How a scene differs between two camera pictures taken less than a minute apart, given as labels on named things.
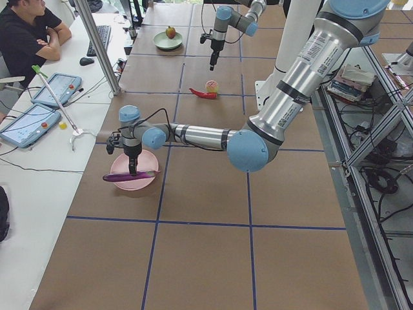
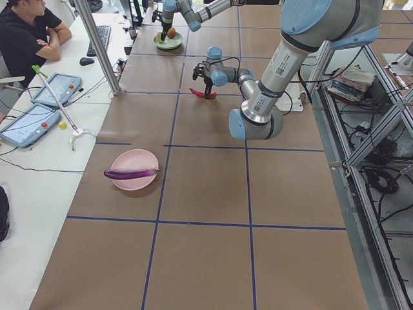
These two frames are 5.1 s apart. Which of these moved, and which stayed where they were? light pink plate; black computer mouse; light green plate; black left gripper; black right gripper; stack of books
Moved: black left gripper; black right gripper
Stayed: stack of books; black computer mouse; light pink plate; light green plate
